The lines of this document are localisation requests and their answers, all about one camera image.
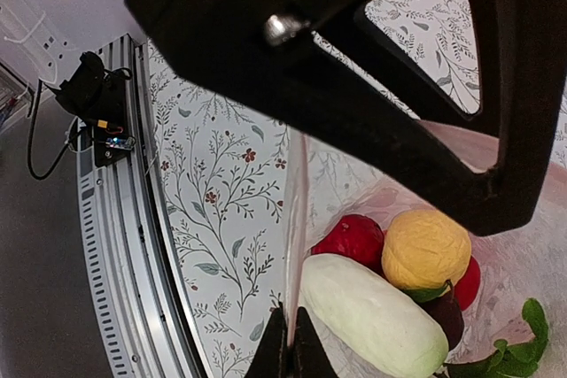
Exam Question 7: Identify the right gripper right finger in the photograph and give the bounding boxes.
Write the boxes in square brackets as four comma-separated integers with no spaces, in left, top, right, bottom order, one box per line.
[291,307,338,378]

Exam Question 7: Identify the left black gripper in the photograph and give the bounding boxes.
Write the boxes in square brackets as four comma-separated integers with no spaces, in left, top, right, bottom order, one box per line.
[21,0,400,131]

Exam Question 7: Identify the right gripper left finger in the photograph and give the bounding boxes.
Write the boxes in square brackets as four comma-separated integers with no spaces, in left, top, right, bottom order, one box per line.
[250,304,288,378]

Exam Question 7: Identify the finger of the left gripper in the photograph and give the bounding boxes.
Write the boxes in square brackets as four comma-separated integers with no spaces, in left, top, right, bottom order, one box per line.
[284,0,566,237]

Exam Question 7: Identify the white radish toy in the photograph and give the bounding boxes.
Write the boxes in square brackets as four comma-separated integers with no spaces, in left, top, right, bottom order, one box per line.
[300,254,449,377]

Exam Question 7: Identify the clear zip top bag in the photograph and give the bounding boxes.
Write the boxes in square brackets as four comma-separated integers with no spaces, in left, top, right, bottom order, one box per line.
[283,132,566,377]

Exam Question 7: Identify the red strawberry toy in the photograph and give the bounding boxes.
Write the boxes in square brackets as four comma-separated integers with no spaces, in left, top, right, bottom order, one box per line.
[311,214,384,275]

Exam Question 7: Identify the yellow peach toy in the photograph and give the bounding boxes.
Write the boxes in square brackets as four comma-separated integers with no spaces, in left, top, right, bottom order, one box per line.
[381,209,472,289]

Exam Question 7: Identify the white radish with green leaf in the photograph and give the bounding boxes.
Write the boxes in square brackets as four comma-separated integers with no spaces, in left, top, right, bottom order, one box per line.
[443,298,549,378]

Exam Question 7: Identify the dark purple fruit toy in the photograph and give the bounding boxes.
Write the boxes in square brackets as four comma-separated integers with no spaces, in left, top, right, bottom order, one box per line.
[421,290,465,351]

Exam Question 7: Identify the red mushroom toy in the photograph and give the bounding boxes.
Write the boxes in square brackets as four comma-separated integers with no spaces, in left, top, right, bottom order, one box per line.
[454,257,481,312]

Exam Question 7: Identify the floral table mat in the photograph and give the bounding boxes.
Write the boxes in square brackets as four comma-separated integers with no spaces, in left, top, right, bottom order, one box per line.
[144,0,567,378]

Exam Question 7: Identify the front aluminium rail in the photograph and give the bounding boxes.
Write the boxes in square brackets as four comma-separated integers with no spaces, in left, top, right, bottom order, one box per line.
[76,35,211,377]

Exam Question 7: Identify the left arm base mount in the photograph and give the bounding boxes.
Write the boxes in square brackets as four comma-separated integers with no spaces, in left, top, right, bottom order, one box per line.
[52,51,136,167]

